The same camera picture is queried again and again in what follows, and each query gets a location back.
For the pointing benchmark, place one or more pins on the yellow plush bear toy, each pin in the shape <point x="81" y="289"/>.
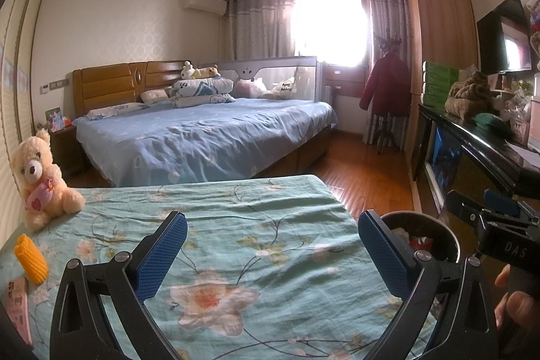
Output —
<point x="207" y="72"/>

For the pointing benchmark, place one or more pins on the black television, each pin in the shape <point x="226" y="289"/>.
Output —
<point x="502" y="35"/>

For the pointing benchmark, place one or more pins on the wooden wardrobe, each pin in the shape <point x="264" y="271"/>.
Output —
<point x="438" y="27"/>

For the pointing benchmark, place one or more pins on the grey bed guard rail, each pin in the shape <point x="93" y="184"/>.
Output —
<point x="253" y="69"/>

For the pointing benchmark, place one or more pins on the bed with blue sheet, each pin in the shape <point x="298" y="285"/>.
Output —
<point x="202" y="132"/>

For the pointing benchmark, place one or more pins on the pink box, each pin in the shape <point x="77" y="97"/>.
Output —
<point x="19" y="309"/>

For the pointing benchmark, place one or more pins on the dark green cloth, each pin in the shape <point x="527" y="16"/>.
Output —
<point x="491" y="126"/>

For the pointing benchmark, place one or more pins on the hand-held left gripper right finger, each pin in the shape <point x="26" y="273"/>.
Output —
<point x="382" y="254"/>

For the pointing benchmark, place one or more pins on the black TV cabinet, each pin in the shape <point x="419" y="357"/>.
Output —
<point x="472" y="157"/>

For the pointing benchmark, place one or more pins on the person's right hand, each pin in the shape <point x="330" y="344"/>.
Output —
<point x="521" y="309"/>

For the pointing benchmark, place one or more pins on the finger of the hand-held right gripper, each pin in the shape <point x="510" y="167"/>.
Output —
<point x="502" y="202"/>
<point x="462" y="206"/>

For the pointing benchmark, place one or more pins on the bright window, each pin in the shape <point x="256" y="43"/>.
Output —
<point x="331" y="27"/>

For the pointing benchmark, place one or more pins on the pink white pillow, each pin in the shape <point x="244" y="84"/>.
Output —
<point x="155" y="95"/>

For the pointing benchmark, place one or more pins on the stack of green boxes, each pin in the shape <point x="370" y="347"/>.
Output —
<point x="441" y="83"/>

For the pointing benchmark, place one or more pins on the teal floral bedsheet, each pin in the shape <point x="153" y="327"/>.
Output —
<point x="261" y="242"/>

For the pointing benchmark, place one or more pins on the grey curtain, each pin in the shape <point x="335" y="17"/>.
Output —
<point x="388" y="14"/>
<point x="261" y="22"/>

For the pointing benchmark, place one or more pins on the wooden desk drawers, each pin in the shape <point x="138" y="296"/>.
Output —
<point x="344" y="81"/>

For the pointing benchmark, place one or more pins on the blue white pillow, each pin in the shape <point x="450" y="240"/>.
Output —
<point x="118" y="111"/>

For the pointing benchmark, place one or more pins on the pink plush toy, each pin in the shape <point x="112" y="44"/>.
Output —
<point x="251" y="89"/>

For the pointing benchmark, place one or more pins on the brown knitted cloth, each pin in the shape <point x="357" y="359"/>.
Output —
<point x="468" y="94"/>

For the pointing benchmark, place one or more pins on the photo frame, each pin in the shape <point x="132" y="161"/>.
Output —
<point x="55" y="119"/>

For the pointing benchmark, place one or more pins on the round black white bin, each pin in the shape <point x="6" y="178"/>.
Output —
<point x="443" y="233"/>

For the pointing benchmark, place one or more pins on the wooden headboard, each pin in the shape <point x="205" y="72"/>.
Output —
<point x="109" y="83"/>

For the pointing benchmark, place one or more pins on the white plush dog toy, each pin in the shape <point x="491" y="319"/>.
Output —
<point x="190" y="71"/>

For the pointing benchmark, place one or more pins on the cream sliding closet door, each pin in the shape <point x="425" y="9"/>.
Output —
<point x="17" y="90"/>

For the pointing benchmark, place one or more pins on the dark red coat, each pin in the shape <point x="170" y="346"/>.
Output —
<point x="386" y="86"/>

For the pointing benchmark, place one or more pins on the cream teddy bear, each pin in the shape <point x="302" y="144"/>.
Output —
<point x="42" y="183"/>

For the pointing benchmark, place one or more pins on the white air conditioner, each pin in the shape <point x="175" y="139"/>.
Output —
<point x="204" y="3"/>

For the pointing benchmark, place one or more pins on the pink basket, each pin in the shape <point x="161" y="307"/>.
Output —
<point x="522" y="131"/>

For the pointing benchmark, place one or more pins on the folded blue white quilt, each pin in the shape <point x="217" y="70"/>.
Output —
<point x="202" y="90"/>

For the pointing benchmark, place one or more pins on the dark coat rack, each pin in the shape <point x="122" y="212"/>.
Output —
<point x="384" y="132"/>

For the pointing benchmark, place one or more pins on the wall switch panel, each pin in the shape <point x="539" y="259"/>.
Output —
<point x="55" y="86"/>

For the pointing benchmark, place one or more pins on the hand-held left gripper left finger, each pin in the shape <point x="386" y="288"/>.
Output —
<point x="162" y="254"/>

